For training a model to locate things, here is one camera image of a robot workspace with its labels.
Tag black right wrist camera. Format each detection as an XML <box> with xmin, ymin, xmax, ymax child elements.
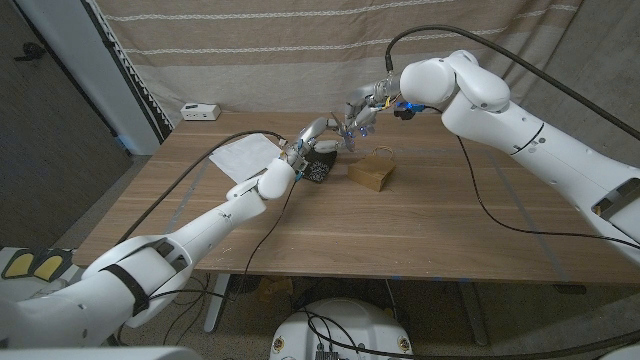
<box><xmin>393</xmin><ymin>102</ymin><xmax>426</xmax><ymax>121</ymax></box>

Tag brown paper bag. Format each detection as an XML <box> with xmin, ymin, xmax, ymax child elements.
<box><xmin>346</xmin><ymin>145</ymin><xmax>397</xmax><ymax>193</ymax></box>

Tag grey table leg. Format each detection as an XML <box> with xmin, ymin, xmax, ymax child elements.
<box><xmin>457</xmin><ymin>280</ymin><xmax>489</xmax><ymax>347</ymax></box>

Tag black door handle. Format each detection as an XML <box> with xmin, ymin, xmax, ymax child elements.
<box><xmin>13</xmin><ymin>42</ymin><xmax>47</xmax><ymax>63</ymax></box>

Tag white power strip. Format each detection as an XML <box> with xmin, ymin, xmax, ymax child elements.
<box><xmin>180</xmin><ymin>102</ymin><xmax>222</xmax><ymax>122</ymax></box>

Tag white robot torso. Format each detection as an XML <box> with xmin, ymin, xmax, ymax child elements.
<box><xmin>269</xmin><ymin>298</ymin><xmax>415</xmax><ymax>360</ymax></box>

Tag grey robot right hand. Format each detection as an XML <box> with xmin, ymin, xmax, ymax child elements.
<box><xmin>343</xmin><ymin>79</ymin><xmax>402</xmax><ymax>139</ymax></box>

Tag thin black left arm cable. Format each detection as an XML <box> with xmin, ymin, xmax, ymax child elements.
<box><xmin>117</xmin><ymin>177</ymin><xmax>301</xmax><ymax>347</ymax></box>

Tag beige striped curtain backdrop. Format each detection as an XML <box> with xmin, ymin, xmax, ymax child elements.
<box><xmin>92</xmin><ymin>0</ymin><xmax>584</xmax><ymax>126</ymax></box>

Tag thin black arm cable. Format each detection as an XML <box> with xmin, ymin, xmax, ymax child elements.
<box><xmin>424</xmin><ymin>105</ymin><xmax>640</xmax><ymax>251</ymax></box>
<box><xmin>117</xmin><ymin>177</ymin><xmax>301</xmax><ymax>347</ymax></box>

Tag black round floor object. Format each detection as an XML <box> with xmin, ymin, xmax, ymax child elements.
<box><xmin>229</xmin><ymin>273</ymin><xmax>261</xmax><ymax>296</ymax></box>

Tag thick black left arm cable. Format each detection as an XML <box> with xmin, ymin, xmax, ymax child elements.
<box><xmin>117</xmin><ymin>129</ymin><xmax>287</xmax><ymax>246</ymax></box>

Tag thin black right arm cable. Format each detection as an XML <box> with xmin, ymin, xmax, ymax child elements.
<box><xmin>424</xmin><ymin>105</ymin><xmax>640</xmax><ymax>251</ymax></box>

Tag white table leg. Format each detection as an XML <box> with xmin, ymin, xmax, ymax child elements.
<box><xmin>203</xmin><ymin>272</ymin><xmax>232</xmax><ymax>334</ymax></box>

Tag black backdrop frame bar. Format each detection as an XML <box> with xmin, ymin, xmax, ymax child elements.
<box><xmin>82</xmin><ymin>0</ymin><xmax>174</xmax><ymax>144</ymax></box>

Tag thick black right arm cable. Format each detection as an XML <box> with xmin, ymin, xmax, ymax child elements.
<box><xmin>384</xmin><ymin>24</ymin><xmax>640</xmax><ymax>142</ymax></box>

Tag black patterned bandana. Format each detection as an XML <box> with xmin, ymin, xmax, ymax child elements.
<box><xmin>304</xmin><ymin>148</ymin><xmax>338</xmax><ymax>185</ymax></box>

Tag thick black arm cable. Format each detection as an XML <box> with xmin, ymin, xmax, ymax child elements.
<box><xmin>384</xmin><ymin>24</ymin><xmax>640</xmax><ymax>142</ymax></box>
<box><xmin>117</xmin><ymin>129</ymin><xmax>287</xmax><ymax>246</ymax></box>

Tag brown cardboard scrap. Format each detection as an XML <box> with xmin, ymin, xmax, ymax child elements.
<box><xmin>257</xmin><ymin>277</ymin><xmax>295</xmax><ymax>304</ymax></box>

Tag grey orange handled scissors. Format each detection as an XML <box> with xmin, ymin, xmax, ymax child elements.
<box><xmin>329</xmin><ymin>112</ymin><xmax>357</xmax><ymax>154</ymax></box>

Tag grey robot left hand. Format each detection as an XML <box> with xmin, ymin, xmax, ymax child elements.
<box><xmin>285</xmin><ymin>116</ymin><xmax>347</xmax><ymax>170</ymax></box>

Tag black torso cable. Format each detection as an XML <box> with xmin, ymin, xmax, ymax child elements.
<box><xmin>302</xmin><ymin>309</ymin><xmax>640</xmax><ymax>360</ymax></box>

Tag white paper sheets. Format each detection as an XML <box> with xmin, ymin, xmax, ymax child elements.
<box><xmin>208</xmin><ymin>132</ymin><xmax>284</xmax><ymax>185</ymax></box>

